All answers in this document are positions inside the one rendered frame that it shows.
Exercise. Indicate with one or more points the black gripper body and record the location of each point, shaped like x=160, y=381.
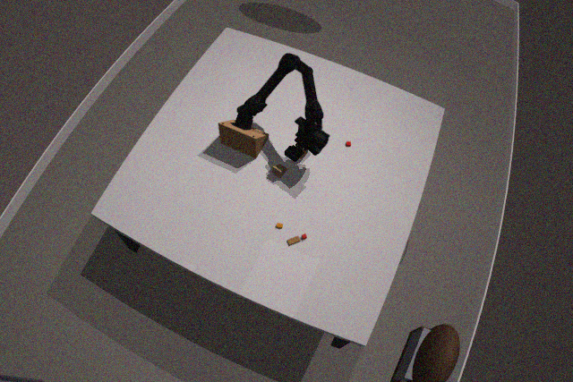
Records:
x=294, y=153

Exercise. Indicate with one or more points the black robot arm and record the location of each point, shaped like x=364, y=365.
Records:
x=311, y=127

